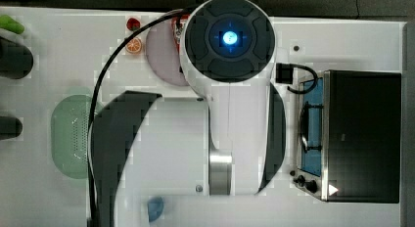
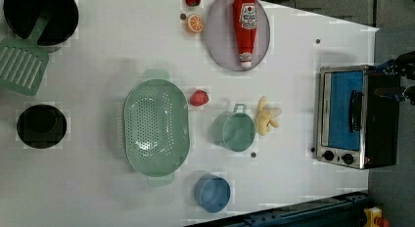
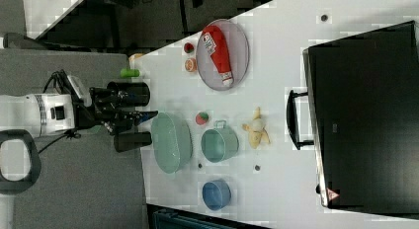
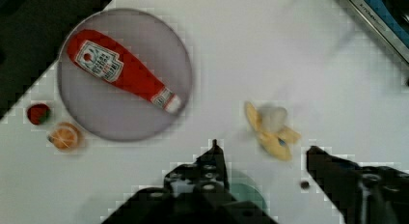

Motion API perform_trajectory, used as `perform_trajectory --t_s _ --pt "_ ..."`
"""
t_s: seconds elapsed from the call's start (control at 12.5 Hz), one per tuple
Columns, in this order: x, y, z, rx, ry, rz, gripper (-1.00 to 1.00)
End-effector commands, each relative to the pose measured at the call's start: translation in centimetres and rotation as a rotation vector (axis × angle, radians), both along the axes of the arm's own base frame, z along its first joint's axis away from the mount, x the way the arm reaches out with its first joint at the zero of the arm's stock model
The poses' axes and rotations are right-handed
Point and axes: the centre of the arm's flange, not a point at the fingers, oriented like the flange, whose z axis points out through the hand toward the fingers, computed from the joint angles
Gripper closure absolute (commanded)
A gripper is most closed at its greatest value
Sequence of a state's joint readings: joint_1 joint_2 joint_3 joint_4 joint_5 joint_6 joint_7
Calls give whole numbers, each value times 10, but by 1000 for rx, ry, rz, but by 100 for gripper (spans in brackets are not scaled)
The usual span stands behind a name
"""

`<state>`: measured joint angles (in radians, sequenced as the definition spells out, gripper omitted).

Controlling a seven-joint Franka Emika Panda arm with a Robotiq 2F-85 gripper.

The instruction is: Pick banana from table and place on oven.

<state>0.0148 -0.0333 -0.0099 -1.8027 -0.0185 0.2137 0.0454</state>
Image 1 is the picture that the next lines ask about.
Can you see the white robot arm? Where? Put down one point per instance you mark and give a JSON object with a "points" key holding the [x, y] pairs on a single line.
{"points": [[228, 140]]}

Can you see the grey round plate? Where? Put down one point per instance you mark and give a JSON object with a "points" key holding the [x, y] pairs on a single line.
{"points": [[162, 54]]}

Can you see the red ketchup bottle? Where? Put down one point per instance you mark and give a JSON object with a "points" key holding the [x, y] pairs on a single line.
{"points": [[177, 25]]}

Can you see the orange slice toy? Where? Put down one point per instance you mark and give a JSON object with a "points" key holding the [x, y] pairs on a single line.
{"points": [[134, 46]]}

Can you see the blue cup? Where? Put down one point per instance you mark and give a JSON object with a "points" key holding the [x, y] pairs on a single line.
{"points": [[155, 208]]}

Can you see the red strawberry toy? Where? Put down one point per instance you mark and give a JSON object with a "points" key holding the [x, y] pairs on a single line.
{"points": [[133, 24]]}

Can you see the green oval colander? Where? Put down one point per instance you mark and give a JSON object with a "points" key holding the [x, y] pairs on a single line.
{"points": [[69, 131]]}

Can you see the tall black cylinder cup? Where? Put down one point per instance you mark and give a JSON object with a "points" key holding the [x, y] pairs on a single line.
{"points": [[16, 60]]}

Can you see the small black cup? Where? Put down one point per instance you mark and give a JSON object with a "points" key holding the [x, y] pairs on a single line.
{"points": [[10, 127]]}

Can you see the green spatula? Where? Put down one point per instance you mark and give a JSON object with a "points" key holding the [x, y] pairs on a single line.
{"points": [[8, 23]]}

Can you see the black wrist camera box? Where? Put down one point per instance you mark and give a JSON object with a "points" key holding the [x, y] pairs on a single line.
{"points": [[284, 73]]}

